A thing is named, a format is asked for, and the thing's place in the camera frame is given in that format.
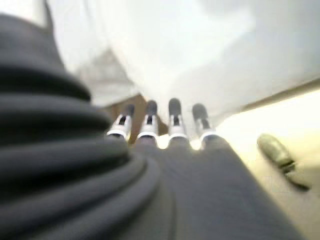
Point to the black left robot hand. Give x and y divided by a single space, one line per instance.
125 187

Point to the white duvet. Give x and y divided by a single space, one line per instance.
187 50

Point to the silver left robot leg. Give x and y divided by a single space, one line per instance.
275 148

